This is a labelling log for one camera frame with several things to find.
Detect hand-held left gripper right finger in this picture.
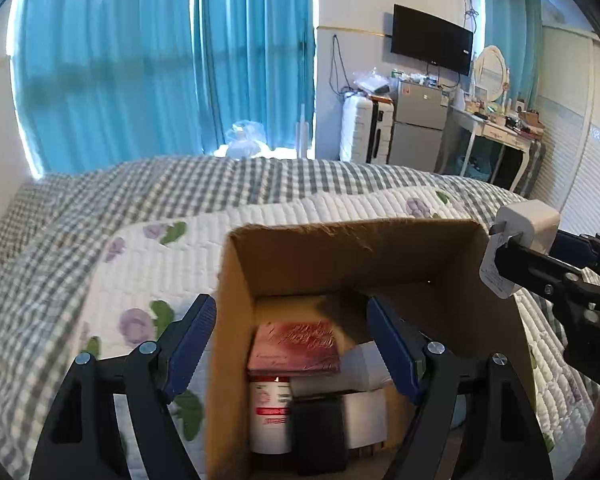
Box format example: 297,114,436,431
366,296,556,480

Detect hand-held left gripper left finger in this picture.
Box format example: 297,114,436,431
27,294,218,480

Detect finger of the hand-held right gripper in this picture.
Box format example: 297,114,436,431
492,240,587,312
552,230,600,291

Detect white handheld stick device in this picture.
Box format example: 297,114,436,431
290,342,397,396

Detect white charger cube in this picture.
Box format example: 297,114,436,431
479,200,562,301

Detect white rectangular box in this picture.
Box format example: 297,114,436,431
342,387,389,451

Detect white bottle with red cap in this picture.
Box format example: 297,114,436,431
249,375,294,456

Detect brown cardboard box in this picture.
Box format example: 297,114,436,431
205,217,538,480

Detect black box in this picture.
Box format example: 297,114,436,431
292,395,349,476

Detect floral quilted mat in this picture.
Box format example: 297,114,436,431
77,185,597,480

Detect white louvred wardrobe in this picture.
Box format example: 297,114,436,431
530,25,600,247

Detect white dressing table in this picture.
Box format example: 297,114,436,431
442,104,542,194

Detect silver small fridge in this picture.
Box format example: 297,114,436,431
387,80,449,171

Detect white oval mirror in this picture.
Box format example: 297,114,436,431
472,45,510,104

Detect clear plastic bag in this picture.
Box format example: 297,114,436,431
220,120,272,161

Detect white suitcase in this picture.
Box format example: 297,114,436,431
340,95,396,163

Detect blue curtain by wardrobe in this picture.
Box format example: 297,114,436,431
477,0,544,107

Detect plastic bags on suitcase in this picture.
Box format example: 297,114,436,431
352,69,394,99

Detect wide blue curtain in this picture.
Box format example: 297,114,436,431
9,0,221,177

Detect narrow blue curtain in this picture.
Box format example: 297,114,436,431
195,0,317,158

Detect black wall television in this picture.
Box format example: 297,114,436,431
391,4,475,77

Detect black wall cable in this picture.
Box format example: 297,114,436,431
330,35,352,97

